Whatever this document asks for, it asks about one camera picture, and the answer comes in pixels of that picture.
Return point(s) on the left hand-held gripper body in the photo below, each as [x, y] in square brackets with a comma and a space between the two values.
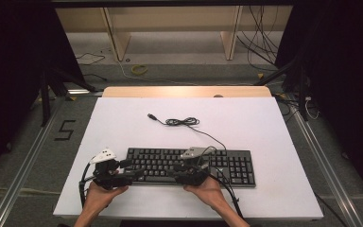
[104, 156]

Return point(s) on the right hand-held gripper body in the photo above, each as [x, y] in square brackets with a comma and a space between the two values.
[195, 153]

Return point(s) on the black computer keyboard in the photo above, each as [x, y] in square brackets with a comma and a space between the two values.
[239, 167]

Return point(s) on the person's right hand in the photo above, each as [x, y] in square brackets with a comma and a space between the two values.
[211, 194]

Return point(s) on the person's left hand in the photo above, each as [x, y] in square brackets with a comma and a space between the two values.
[97, 198]

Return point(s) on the short silver metal bar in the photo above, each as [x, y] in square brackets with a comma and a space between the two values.
[82, 92]

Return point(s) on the black metal stand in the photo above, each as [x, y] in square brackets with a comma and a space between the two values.
[302, 94]
[45, 101]

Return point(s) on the yellow tape roll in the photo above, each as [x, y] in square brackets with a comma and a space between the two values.
[138, 70]

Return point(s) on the black curtain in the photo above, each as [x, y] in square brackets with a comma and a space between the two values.
[9, 78]
[349, 78]

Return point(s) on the metal floor rail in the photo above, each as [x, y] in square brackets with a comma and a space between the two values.
[324, 167]
[22, 170]

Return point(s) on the light wooden shelf frame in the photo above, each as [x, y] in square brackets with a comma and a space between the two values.
[182, 19]

